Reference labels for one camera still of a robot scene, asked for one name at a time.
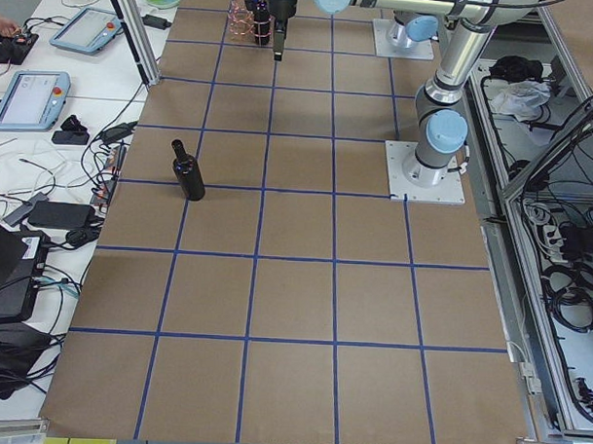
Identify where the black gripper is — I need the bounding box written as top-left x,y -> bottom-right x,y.
268,0 -> 297,61

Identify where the dark glass wine bottle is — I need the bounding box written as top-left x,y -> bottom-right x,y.
171,139 -> 205,201

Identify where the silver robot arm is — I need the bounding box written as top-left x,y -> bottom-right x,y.
314,0 -> 542,188
266,0 -> 439,61

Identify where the dark bottle in basket near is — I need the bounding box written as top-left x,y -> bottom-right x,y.
253,1 -> 272,47

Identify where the small black power adapter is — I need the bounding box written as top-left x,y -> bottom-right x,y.
142,14 -> 172,30

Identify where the teach pendant far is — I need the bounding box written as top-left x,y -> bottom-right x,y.
50,7 -> 122,56

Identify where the teach pendant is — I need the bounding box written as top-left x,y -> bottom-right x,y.
0,70 -> 71,131
50,7 -> 122,56

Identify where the grey orange usb hub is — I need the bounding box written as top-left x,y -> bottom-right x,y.
90,176 -> 118,207
102,146 -> 128,175

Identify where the teach pendant near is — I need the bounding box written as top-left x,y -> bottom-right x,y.
0,70 -> 71,131

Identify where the black power brick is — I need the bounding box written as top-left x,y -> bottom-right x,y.
27,201 -> 95,230

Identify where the black laptop computer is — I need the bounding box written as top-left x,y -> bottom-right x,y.
0,225 -> 50,323

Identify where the copper wire wine basket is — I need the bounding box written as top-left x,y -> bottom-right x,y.
228,0 -> 256,43

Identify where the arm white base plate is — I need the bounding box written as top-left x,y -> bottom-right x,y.
373,16 -> 439,61
385,140 -> 464,205

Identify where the aluminium frame post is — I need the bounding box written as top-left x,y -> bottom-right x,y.
110,0 -> 161,88

